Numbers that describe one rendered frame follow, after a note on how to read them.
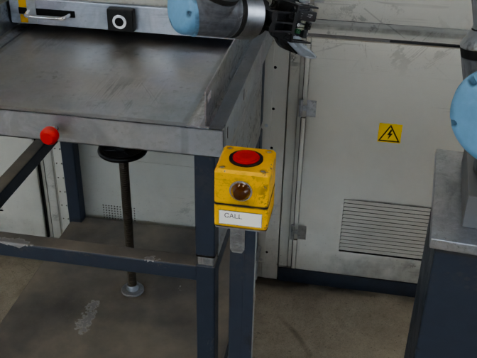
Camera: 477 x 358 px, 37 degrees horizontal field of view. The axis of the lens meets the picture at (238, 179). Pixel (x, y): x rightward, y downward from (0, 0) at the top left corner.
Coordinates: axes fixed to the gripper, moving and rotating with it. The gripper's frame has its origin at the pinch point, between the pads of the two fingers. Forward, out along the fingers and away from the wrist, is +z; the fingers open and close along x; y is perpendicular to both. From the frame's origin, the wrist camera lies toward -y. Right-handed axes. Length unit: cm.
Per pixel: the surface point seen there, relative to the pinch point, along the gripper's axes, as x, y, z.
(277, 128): -35, -33, 25
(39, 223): -85, -86, -18
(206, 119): -17.0, 11.8, -33.4
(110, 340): -85, -20, -26
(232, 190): -19, 35, -44
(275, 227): -67, -34, 33
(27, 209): -81, -89, -21
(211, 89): -12.3, 9.6, -31.9
